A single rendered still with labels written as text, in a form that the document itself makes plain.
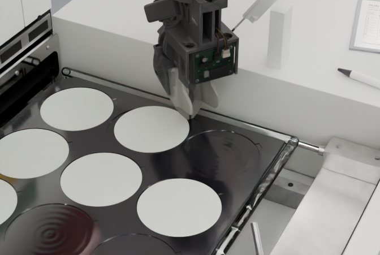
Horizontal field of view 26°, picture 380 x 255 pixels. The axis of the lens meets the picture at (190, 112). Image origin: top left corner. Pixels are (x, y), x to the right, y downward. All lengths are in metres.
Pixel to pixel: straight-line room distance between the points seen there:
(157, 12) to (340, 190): 0.32
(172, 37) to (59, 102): 0.23
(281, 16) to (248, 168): 0.20
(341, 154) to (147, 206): 0.25
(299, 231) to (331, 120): 0.17
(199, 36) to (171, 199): 0.20
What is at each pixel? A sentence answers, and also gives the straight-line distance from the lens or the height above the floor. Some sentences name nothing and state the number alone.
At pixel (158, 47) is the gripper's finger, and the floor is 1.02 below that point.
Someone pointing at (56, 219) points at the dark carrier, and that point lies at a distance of 0.97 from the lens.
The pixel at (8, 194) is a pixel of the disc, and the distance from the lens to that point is 1.01.
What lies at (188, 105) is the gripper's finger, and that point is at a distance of 1.04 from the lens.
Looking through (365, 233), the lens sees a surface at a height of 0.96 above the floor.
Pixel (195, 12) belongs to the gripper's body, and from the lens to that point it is 0.95.
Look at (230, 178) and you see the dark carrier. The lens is 1.01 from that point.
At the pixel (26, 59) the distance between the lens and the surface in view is 1.18.
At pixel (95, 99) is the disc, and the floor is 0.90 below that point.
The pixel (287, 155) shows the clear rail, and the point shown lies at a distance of 1.05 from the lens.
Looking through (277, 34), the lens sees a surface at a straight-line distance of 1.07.
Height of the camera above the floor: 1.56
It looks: 36 degrees down
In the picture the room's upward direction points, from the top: straight up
